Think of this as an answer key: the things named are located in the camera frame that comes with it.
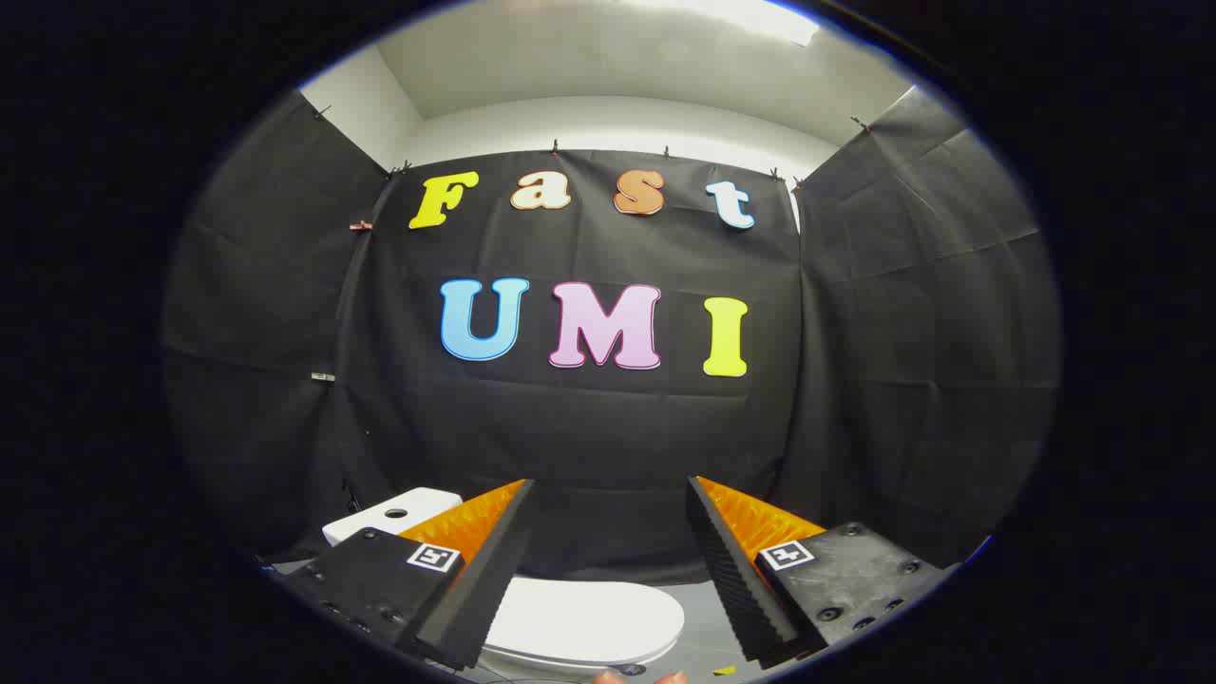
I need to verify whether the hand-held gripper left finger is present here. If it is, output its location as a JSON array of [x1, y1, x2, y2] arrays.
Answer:
[[271, 478, 538, 673]]

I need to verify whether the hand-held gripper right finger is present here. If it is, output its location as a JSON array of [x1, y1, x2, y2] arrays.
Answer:
[[686, 475, 956, 668]]

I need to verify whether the black backdrop cloth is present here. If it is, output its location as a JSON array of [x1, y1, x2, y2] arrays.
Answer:
[[161, 85, 1061, 586]]

